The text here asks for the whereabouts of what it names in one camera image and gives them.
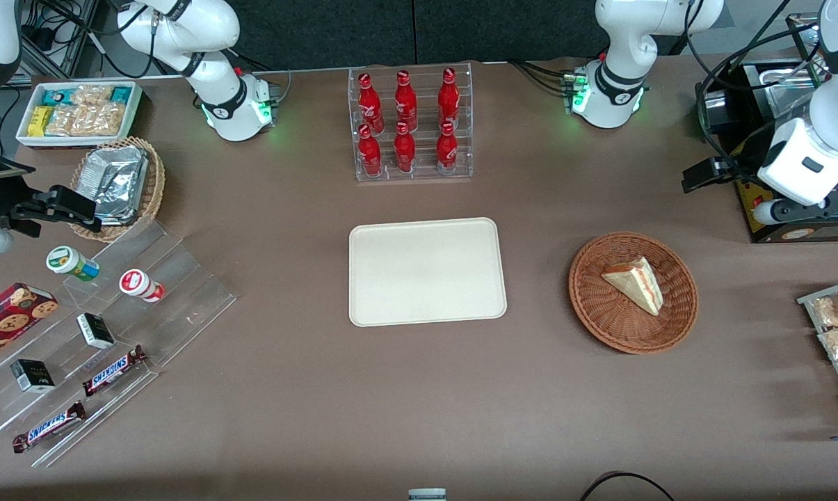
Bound triangular sandwich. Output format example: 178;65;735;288
601;256;664;317

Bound light wicker basket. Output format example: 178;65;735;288
70;136;166;243

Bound tray of packaged snacks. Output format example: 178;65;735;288
797;277;838;425

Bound round brown wicker basket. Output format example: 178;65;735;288
568;232;699;355

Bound cream plastic tray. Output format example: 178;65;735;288
348;217;508;328

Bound silver foil pack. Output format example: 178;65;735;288
95;202;143;225
78;146;149;209

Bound white plastic snack bin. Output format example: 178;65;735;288
15;81;143;149

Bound green cap drink bottle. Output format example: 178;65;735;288
46;246;101;282

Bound black food warmer case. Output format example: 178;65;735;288
695;14;838;244

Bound clear bag of crackers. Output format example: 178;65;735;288
46;106;86;137
78;103;127;137
71;84;115;109

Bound red cap drink bottle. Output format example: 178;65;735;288
119;269;166;303

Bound small black box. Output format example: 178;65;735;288
76;312;115;350
10;359;56;394

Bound red cookie box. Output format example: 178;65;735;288
0;282;59;369

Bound clear acrylic stepped shelf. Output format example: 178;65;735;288
0;219;237;468

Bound Snickers bar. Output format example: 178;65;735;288
82;345;147;397
12;401;87;454

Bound red cola bottle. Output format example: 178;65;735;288
394;122;417;173
394;70;418;132
438;67;460;129
358;124;383;177
436;121;459;175
358;72;385;133

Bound clear acrylic bottle rack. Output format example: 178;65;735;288
348;62;474;183

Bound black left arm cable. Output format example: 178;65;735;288
694;0;831;183

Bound black left camera mount bracket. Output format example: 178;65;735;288
784;185;838;225

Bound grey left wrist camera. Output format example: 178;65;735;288
752;198;786;225

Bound aluminium frame with cables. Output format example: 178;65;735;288
15;0;122;79

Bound black left base cables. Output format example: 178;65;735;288
508;59;575;95

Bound black base cables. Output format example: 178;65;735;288
232;47;293;88
508;59;575;95

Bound black right base cables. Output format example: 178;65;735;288
232;47;293;88

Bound black floor cable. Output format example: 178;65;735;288
579;471;677;501

